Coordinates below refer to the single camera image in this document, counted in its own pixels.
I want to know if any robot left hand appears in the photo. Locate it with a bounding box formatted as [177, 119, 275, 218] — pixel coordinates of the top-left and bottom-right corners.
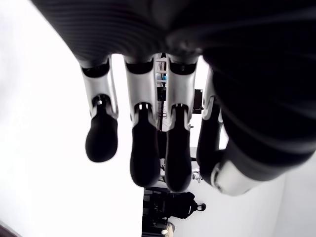
[31, 0, 316, 198]

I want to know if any person in black hoodie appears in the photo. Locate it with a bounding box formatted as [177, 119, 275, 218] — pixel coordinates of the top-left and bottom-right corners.
[169, 191, 207, 220]

